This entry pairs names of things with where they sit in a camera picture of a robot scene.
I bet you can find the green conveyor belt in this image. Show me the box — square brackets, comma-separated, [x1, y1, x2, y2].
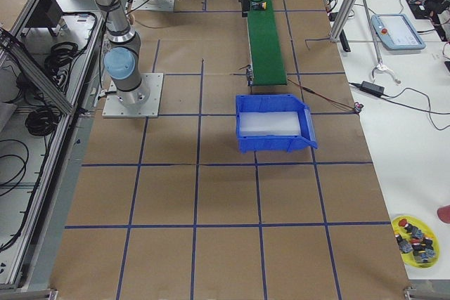
[245, 0, 287, 86]

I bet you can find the green handled reacher grabber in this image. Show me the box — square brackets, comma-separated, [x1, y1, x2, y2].
[359, 0, 401, 85]

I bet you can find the yellow mushroom push button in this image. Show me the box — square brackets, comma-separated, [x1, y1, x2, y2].
[250, 1, 267, 11]

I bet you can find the white foam pad destination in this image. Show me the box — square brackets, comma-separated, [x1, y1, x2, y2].
[238, 112, 301, 136]

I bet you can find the teach pendant tablet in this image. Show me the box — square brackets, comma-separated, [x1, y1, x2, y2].
[371, 14, 426, 51]

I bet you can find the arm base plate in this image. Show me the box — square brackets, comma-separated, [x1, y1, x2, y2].
[131, 0, 175, 12]
[102, 73, 164, 118]

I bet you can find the black handle bar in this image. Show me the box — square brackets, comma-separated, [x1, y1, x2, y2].
[339, 30, 351, 53]

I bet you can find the blue destination bin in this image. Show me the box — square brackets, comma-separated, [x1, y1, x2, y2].
[236, 94, 318, 153]

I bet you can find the red black wire pair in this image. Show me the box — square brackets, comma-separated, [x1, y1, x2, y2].
[286, 77, 365, 114]

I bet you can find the yellow plate of buttons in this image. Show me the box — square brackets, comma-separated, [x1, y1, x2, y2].
[391, 215, 440, 268]

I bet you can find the black power adapter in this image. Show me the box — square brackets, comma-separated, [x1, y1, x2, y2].
[360, 81, 385, 97]

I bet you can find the aluminium frame post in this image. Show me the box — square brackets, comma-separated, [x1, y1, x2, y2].
[328, 0, 374, 43]

